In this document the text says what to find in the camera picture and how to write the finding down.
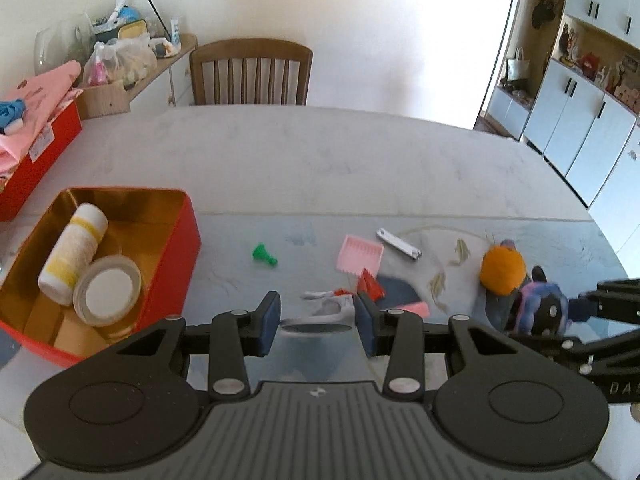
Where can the yellow lidded container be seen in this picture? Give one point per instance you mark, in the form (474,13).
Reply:
(133,29)

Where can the white yellow-labelled bottle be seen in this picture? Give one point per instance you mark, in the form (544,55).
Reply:
(72,253)

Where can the white wooden side cabinet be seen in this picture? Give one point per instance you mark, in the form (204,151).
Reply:
(168,86)

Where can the white grey clip tool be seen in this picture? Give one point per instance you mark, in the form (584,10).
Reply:
(335,313)

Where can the white wall cabinets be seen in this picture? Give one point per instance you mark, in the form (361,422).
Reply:
(568,86)

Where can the clear glass vase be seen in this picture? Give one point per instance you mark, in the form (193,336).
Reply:
(71,39)

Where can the red gold-lined tin box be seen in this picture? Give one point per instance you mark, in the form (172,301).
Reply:
(154,227)

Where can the brown wooden chair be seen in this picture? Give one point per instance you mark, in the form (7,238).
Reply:
(251,71)

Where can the blue cloth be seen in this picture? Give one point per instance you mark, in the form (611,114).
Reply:
(11,114)

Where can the white tube on cabinet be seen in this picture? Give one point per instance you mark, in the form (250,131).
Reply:
(175,32)

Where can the round clear-lid tin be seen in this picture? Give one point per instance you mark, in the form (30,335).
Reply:
(107,290)

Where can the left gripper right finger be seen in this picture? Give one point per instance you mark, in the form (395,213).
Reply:
(397,334)

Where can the pink plastic dustpan tray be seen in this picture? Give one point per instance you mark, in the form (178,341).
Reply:
(358,254)

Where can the orange ball toy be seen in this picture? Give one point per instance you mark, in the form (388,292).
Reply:
(503,269)

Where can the small green toy piece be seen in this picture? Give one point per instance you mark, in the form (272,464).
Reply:
(261,253)

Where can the purple blue plush toy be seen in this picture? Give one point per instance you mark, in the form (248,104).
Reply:
(539,308)

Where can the clear plastic bag of items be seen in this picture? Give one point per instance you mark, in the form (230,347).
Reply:
(127,60)

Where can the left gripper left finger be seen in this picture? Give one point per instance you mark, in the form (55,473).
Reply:
(233,336)

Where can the large red cardboard box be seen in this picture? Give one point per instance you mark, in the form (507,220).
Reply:
(48,146)

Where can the red plastic piece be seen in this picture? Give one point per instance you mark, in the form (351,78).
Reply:
(366,283)

